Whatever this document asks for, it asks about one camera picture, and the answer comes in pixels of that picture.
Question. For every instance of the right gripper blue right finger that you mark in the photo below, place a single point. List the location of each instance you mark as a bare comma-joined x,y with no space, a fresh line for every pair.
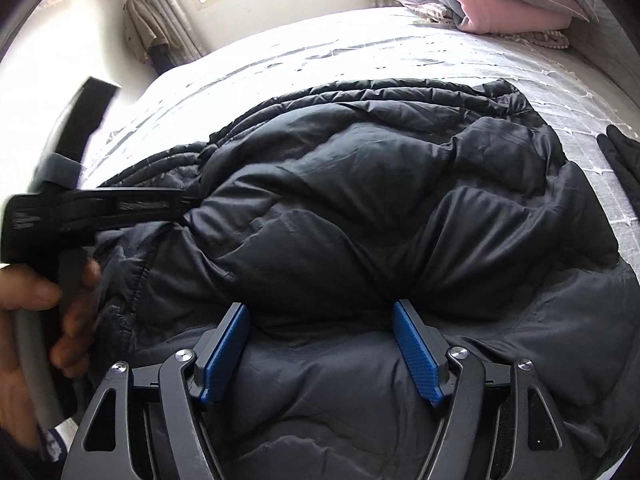
496,421

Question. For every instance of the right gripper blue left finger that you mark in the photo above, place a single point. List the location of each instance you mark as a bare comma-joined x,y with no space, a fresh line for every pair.
149,422

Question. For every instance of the black puffer jacket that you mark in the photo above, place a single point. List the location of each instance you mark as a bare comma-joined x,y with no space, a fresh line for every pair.
318,210

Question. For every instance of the beige hanging clothes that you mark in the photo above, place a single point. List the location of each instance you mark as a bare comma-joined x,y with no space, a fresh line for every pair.
147,36

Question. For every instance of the person's left hand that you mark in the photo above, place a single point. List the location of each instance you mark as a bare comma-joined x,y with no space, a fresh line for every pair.
24,294

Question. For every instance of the black glove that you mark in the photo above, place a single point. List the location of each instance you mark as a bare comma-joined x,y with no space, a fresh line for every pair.
622,154

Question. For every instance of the grey white bedspread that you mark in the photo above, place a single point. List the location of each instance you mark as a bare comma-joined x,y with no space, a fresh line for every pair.
192,101

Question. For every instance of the grey padded headboard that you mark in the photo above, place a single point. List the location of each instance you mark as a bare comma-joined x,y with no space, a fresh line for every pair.
605,44

